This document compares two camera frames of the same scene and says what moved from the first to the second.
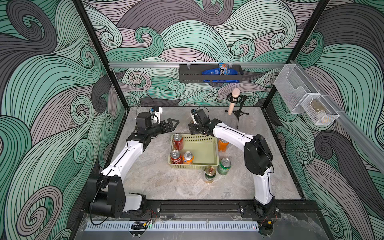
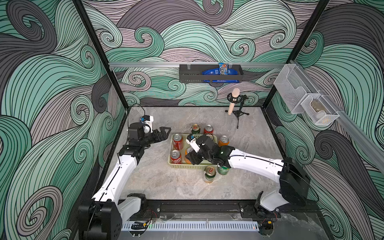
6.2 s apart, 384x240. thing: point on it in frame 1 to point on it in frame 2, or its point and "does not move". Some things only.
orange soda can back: [222, 145] does not move
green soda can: [225, 166] does not move
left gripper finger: [170, 121] to [162, 129]
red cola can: [176, 157] does not move
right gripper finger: [193, 128] to [194, 157]
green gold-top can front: [210, 173] does not move
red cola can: [178, 141] does not move
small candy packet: [223, 68] does not move
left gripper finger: [170, 128] to [162, 137]
